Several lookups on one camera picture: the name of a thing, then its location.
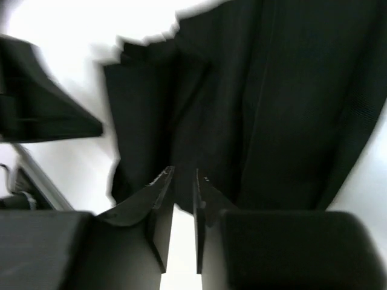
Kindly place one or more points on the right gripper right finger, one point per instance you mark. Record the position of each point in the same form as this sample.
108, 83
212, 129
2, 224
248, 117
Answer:
244, 249

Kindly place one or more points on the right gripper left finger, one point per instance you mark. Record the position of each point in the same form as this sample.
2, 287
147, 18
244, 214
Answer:
125, 247

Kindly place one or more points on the black pleated skirt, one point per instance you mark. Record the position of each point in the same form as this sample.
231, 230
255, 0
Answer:
273, 101

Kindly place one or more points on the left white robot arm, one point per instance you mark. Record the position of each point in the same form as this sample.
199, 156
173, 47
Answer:
33, 108

